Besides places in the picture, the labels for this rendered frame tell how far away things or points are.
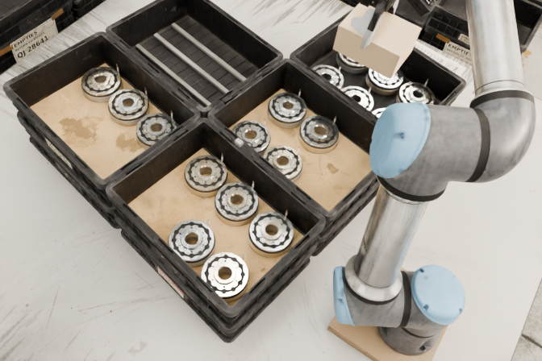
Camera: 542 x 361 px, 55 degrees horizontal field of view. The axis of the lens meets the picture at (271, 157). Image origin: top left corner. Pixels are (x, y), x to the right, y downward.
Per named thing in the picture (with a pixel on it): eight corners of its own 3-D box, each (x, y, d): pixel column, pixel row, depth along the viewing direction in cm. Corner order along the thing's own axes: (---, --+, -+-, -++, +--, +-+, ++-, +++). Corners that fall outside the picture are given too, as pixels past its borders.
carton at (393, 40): (411, 51, 130) (421, 28, 123) (390, 79, 123) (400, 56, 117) (356, 22, 134) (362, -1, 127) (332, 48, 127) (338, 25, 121)
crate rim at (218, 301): (327, 225, 116) (329, 220, 114) (231, 321, 102) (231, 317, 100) (204, 121, 129) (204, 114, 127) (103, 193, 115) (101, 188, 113)
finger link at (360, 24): (343, 39, 122) (361, 2, 118) (366, 51, 121) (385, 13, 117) (339, 40, 119) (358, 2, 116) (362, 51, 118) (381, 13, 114)
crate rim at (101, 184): (204, 120, 129) (203, 114, 127) (103, 193, 115) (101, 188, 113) (103, 35, 142) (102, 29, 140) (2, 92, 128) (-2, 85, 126)
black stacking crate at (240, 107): (392, 170, 137) (405, 145, 128) (320, 242, 124) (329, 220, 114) (281, 86, 151) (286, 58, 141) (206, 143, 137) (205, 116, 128)
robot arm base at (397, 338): (447, 311, 126) (463, 297, 117) (426, 368, 118) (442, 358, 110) (389, 280, 129) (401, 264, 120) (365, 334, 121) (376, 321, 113)
